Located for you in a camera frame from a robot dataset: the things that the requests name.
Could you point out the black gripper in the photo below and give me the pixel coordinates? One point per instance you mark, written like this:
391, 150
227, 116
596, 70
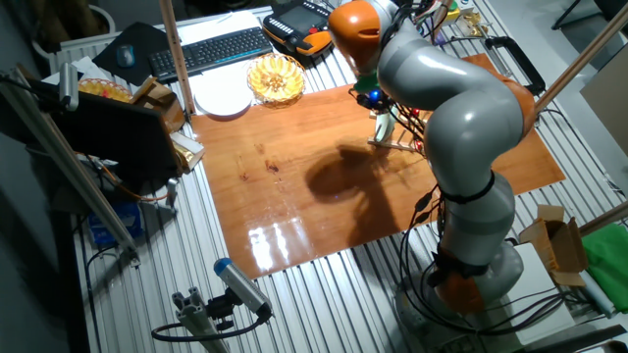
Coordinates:
370, 100

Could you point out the pale green round dish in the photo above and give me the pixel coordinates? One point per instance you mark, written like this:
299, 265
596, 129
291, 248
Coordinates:
385, 130

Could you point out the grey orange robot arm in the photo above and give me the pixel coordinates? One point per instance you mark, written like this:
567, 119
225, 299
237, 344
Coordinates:
456, 122

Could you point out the wooden peg dish rack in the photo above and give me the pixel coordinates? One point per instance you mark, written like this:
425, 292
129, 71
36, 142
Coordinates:
400, 143

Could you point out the brass metal fitting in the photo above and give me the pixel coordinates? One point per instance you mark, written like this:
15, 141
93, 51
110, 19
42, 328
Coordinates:
472, 24

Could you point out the black orange teach pendant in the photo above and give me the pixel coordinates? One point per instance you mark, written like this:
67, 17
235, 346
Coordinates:
294, 24

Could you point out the brown wooden board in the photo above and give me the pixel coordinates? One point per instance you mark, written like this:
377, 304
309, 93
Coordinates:
294, 206

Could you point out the white round plate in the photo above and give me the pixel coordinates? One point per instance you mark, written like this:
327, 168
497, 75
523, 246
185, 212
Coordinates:
223, 100

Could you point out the black computer keyboard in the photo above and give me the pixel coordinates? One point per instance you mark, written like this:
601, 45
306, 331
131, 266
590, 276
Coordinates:
211, 51

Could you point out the white paper sheet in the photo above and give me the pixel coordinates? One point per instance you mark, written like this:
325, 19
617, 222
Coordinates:
216, 22

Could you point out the gold white packaged box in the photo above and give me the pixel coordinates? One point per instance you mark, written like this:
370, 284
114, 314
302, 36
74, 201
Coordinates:
189, 152

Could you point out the black chair base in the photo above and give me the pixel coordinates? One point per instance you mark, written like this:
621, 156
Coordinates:
569, 12

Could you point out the open cardboard box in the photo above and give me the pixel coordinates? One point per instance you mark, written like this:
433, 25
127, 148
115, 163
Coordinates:
559, 245

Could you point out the brown wooden box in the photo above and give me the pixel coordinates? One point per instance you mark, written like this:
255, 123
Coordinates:
162, 105

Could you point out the grey panel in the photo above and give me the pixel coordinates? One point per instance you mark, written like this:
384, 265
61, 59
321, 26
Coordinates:
608, 108

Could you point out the black mouse pad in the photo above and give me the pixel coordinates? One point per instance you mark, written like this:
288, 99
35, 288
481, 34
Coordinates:
142, 44

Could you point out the black monitor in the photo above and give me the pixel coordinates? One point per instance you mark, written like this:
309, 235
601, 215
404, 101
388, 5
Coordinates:
118, 137

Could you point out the green cloth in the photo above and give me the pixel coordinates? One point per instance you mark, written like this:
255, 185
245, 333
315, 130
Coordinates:
608, 265

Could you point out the short aluminium profile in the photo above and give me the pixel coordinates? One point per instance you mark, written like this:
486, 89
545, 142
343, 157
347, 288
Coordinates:
196, 318

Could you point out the pale blue roll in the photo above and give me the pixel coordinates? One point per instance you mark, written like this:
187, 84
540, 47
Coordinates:
598, 300

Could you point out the blue box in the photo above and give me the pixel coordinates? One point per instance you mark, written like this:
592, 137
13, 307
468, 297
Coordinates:
118, 225

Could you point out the white round bin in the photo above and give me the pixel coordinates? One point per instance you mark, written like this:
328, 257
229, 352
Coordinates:
100, 15

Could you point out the wooden frame post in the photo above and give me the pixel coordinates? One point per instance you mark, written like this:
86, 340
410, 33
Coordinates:
589, 51
176, 59
606, 219
443, 12

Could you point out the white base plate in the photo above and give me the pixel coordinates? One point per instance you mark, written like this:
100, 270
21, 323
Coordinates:
537, 274

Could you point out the silver camera with blue cap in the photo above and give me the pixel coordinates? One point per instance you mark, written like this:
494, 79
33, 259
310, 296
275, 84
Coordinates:
243, 285

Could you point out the small metal bracket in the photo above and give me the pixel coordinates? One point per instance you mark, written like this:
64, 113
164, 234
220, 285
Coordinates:
172, 193

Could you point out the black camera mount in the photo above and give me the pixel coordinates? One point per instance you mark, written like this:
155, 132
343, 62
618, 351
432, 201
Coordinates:
221, 309

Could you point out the aluminium frame beam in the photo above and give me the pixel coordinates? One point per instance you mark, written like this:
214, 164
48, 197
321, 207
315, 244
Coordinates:
73, 166

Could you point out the silver grey camera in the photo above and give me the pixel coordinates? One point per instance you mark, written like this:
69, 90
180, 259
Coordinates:
68, 85

